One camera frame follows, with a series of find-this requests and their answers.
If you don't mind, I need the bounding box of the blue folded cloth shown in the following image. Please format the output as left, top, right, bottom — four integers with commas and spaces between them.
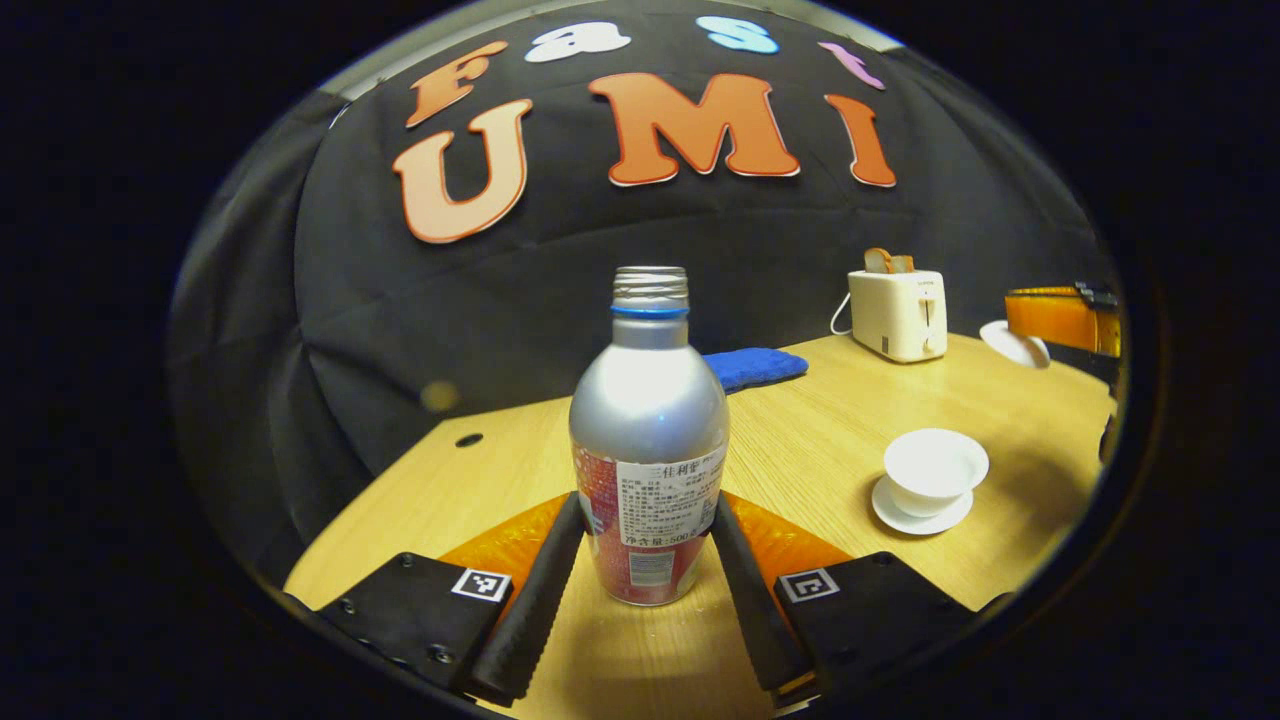
703, 347, 809, 394

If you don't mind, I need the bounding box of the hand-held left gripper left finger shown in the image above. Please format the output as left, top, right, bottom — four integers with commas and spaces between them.
285, 490, 587, 707

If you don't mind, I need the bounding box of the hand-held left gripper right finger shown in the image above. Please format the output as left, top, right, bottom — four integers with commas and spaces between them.
712, 490, 1013, 711

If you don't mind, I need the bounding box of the white teacup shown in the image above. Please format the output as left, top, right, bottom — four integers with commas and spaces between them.
883, 429, 990, 518

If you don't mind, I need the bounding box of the white toaster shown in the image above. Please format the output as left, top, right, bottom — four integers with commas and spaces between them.
848, 268, 948, 364

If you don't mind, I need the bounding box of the white saucer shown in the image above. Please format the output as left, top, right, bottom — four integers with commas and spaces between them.
872, 475, 974, 536

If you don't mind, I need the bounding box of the white teacup lid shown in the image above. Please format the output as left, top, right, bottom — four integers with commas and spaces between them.
980, 320, 1052, 369

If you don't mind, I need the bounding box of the silver water bottle red label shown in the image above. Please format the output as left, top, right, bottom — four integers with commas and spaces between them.
569, 266, 731, 607

